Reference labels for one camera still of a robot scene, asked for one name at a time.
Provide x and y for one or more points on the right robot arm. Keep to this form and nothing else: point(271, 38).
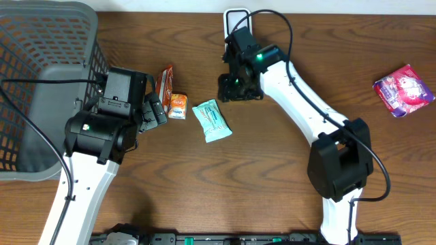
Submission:
point(339, 164)

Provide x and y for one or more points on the dark grey plastic basket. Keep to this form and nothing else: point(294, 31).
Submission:
point(50, 57)

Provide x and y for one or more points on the orange brown snack packet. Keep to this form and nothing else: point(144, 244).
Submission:
point(164, 87)

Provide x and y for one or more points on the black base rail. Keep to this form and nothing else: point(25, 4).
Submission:
point(173, 239)

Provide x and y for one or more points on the teal tissue pack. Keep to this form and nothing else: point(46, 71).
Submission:
point(213, 124)

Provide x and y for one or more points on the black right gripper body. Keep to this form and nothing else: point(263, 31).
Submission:
point(236, 88)

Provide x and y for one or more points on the red purple snack packet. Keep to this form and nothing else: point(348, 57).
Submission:
point(403, 91)

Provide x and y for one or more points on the small orange tissue pack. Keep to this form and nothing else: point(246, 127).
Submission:
point(178, 106)

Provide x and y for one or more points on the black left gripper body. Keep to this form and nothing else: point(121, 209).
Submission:
point(150, 111)

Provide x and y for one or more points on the white barcode scanner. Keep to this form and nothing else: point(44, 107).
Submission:
point(232, 16)

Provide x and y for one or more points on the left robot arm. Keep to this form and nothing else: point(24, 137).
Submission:
point(96, 141)

